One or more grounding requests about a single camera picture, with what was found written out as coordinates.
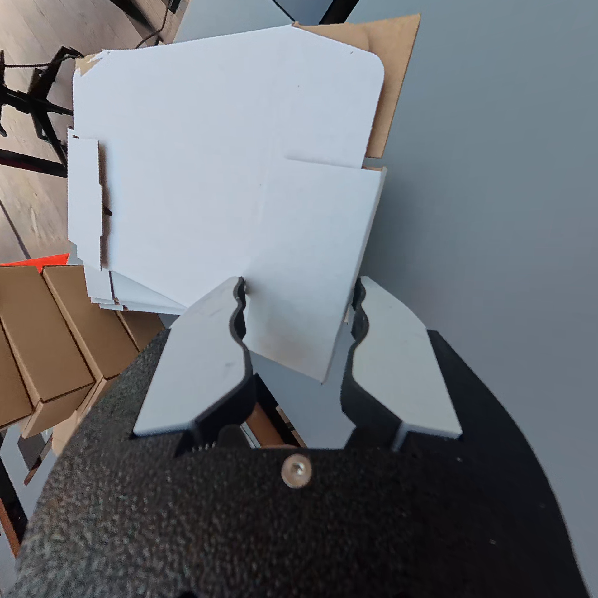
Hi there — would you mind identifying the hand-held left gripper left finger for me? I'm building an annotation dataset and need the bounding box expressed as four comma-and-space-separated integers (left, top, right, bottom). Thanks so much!
132, 276, 258, 458

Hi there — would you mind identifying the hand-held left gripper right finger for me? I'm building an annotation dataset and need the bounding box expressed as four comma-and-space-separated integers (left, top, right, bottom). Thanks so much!
340, 276, 464, 452

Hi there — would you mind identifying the white cardboard box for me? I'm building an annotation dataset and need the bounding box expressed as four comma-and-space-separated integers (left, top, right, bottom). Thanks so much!
67, 23, 388, 385

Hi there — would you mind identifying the brown cardboard box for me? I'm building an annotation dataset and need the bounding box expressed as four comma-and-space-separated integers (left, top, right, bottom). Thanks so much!
0, 266, 96, 437
43, 264, 141, 381
116, 309, 165, 351
0, 322, 33, 430

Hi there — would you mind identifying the orange red sheet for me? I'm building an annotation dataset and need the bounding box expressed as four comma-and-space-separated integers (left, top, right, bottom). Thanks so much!
0, 253, 71, 271

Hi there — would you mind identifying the pile of flat cardboard sheets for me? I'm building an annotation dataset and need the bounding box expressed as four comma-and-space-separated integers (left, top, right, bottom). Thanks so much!
70, 13, 421, 316

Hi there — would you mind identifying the black metal stand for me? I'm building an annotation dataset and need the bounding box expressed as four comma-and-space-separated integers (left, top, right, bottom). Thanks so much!
0, 46, 86, 178

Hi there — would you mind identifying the black cable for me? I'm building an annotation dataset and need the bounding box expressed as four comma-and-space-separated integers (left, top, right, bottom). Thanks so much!
135, 0, 190, 47

